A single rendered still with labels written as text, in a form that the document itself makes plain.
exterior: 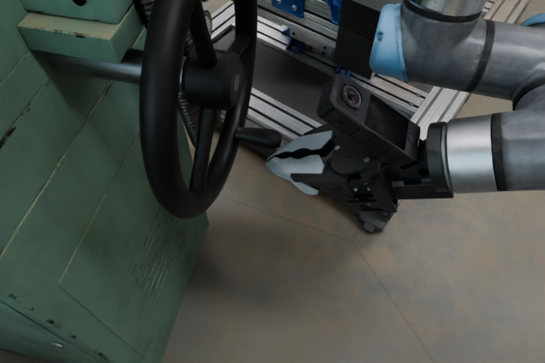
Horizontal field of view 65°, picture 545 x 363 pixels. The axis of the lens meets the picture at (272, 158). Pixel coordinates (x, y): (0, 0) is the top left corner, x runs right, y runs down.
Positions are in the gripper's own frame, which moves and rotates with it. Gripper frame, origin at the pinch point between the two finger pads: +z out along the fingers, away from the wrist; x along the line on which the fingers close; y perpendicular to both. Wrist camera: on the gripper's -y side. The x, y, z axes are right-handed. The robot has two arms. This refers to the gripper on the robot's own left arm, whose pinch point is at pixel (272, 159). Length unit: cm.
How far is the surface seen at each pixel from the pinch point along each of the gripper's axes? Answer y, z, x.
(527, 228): 93, -22, 42
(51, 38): -24.7, 9.5, -3.6
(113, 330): 17.2, 35.0, -20.0
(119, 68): -18.8, 7.4, -1.9
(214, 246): 51, 52, 12
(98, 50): -22.0, 5.8, -3.4
